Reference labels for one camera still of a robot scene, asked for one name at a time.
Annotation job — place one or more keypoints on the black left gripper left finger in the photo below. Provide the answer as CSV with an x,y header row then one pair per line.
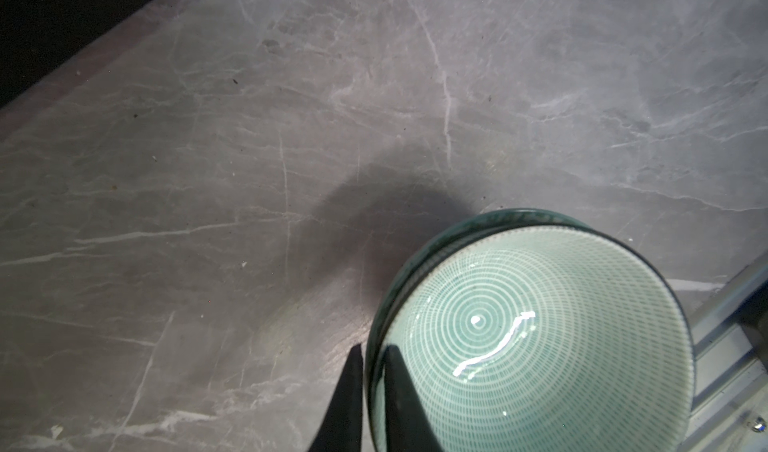
x,y
341,428

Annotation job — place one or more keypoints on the mint green bowl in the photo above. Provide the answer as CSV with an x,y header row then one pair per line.
x,y
527,330

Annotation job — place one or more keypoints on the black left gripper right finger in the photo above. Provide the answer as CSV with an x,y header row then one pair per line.
x,y
407,427

